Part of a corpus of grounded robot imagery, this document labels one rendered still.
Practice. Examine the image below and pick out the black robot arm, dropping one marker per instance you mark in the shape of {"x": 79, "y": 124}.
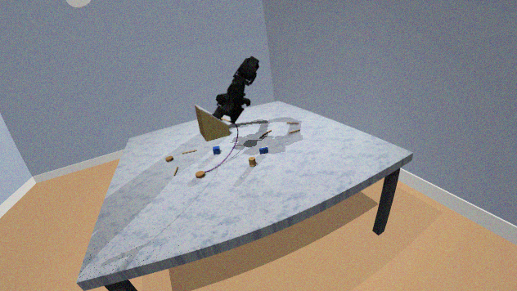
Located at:
{"x": 247, "y": 70}

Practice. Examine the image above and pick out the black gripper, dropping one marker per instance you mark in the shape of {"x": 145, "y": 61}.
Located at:
{"x": 234, "y": 109}

